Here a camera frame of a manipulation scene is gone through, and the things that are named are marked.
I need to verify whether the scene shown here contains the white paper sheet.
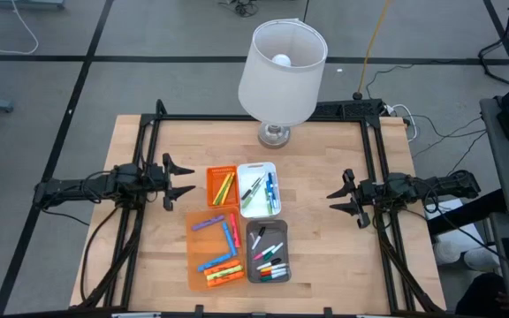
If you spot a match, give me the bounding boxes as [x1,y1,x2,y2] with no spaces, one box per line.
[424,197,466,222]

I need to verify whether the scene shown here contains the purple highlighter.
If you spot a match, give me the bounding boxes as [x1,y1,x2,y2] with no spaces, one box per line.
[191,215,226,232]

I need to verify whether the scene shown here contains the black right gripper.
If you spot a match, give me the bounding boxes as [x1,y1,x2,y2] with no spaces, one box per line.
[325,169,376,230]

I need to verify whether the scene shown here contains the pink highlighter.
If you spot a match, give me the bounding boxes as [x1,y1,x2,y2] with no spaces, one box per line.
[230,213,242,249]

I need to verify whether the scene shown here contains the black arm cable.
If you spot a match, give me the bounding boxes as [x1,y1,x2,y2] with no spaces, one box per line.
[79,205,122,306]

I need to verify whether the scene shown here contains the black aluminium rig frame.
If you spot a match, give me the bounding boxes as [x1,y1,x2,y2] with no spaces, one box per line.
[77,99,448,315]

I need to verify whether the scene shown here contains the blue highlighter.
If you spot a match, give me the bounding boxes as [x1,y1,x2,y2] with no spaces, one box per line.
[196,253,233,273]
[222,222,239,257]

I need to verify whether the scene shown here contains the black cables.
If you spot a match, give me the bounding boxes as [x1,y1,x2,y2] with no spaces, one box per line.
[411,112,490,160]

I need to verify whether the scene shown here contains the person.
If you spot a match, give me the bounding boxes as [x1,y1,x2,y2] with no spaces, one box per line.
[454,272,509,318]

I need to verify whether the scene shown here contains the white plastic bin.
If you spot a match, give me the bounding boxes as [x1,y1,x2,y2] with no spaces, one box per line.
[236,162,282,219]

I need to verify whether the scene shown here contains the black cable bundle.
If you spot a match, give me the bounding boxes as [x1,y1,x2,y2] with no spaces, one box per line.
[217,0,260,19]

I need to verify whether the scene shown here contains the yellow hanging cable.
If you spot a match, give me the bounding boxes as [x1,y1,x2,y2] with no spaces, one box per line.
[354,0,391,101]

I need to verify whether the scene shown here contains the white shade silver table lamp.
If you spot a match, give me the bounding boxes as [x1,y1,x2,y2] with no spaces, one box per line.
[238,18,329,150]

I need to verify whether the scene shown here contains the black desk foot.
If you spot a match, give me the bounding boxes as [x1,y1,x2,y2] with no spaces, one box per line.
[426,188,508,238]

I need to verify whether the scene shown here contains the black-capped white marker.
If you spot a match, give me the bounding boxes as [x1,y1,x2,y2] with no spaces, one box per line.
[240,175,265,201]
[251,226,267,251]

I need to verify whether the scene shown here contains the translucent grey bin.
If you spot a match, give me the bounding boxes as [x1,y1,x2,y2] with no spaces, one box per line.
[245,219,292,284]

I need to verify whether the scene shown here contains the yellow-green highlighter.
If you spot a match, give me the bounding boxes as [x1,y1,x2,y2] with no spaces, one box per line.
[205,265,244,283]

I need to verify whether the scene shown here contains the green thin marker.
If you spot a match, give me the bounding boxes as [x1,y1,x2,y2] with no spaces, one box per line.
[213,172,232,205]

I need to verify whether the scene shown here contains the orange slotted basket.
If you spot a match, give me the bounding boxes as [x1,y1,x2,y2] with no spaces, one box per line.
[205,165,240,208]

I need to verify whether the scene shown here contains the white power cable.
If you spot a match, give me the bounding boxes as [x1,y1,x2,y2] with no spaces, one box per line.
[386,103,419,143]

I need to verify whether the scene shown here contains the clear plastic cup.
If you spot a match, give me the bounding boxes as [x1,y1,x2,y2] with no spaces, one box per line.
[433,239,462,266]
[463,246,501,271]

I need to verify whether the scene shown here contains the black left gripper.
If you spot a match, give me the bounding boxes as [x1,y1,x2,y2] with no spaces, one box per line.
[147,153,197,212]

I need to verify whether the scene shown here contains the grey cart base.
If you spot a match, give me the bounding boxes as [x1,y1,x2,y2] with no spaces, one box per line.
[0,0,66,11]

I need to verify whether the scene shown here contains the translucent orange bin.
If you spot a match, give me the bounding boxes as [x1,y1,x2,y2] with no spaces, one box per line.
[186,207,248,292]

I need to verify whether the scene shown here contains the orange highlighter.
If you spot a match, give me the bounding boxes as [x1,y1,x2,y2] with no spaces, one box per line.
[207,272,246,289]
[203,260,241,277]

